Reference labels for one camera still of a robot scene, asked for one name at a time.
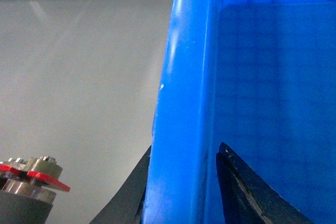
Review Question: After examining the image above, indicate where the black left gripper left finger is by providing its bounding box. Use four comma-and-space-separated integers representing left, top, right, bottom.
90, 147, 151, 223

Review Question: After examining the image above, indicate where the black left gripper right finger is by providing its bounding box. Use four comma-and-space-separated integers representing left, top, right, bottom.
216, 142, 312, 224

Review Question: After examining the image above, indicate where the large blue plastic crate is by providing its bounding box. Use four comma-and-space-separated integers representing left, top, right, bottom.
142, 0, 335, 223

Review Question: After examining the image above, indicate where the red circuit board assembly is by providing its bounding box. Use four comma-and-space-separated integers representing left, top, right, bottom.
1, 155, 70, 204

